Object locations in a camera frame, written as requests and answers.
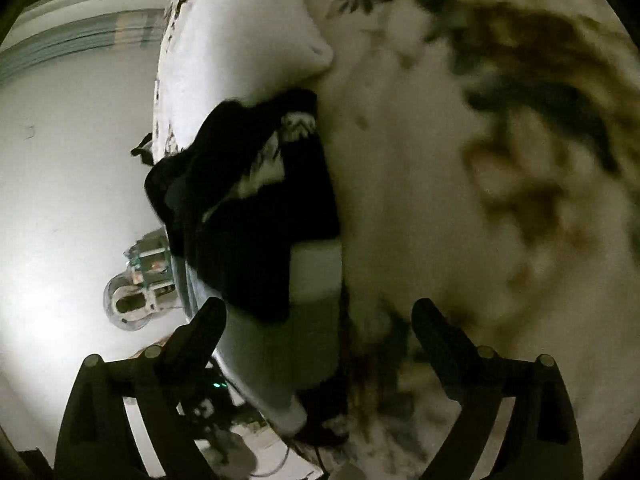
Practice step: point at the grey-green banded curtain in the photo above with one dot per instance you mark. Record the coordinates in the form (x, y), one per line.
(75, 42)

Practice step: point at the striped knit sweater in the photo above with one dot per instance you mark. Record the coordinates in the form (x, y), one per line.
(250, 240)

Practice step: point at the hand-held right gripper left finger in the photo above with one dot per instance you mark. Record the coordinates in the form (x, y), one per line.
(212, 322)

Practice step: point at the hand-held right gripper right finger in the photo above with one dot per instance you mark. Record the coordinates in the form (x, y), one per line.
(425, 322)

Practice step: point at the white folded cloth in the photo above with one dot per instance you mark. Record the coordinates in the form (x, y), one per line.
(260, 25)

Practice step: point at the floral bedspread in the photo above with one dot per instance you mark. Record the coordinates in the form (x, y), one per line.
(450, 185)

